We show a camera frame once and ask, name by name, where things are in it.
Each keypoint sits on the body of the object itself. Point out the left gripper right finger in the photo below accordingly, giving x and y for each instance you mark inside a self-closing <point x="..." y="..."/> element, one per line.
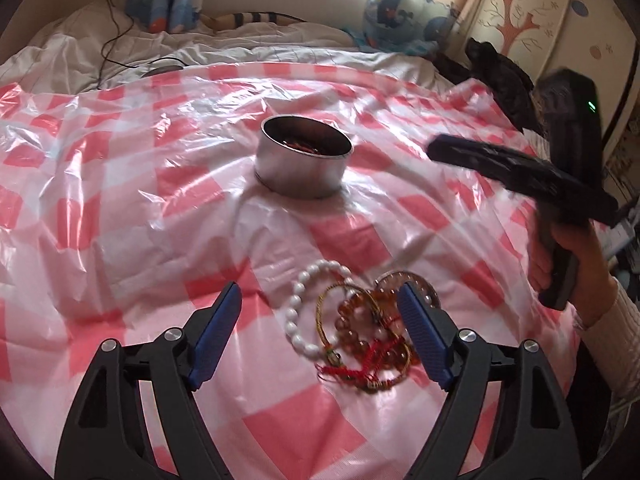
<point x="532" y="436"/>

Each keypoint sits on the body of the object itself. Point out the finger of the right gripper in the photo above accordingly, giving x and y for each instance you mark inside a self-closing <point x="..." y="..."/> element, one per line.
<point x="516" y="171"/>

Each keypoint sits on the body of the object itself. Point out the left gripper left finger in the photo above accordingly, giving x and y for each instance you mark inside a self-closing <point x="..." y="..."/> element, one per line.
<point x="105" y="434"/>

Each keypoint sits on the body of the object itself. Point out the white knit sleeve forearm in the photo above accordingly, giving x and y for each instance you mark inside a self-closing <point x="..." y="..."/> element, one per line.
<point x="613" y="342"/>

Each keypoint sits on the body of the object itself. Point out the person right hand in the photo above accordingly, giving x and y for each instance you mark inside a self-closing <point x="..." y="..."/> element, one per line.
<point x="595" y="290"/>

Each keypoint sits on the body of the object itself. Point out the black clothing pile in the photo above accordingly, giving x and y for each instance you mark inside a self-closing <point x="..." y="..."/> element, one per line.
<point x="511" y="87"/>

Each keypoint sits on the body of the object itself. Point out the right whale curtain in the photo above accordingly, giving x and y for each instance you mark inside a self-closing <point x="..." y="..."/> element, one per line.
<point x="413" y="27"/>

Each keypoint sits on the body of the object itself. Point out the round metal tin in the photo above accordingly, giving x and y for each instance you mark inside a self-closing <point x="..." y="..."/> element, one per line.
<point x="300" y="157"/>

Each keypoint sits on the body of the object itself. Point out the pink checkered plastic sheet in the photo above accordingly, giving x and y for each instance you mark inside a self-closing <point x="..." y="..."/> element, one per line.
<point x="125" y="209"/>

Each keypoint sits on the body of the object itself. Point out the striped pillow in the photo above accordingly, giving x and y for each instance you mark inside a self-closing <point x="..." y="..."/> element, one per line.
<point x="237" y="20"/>

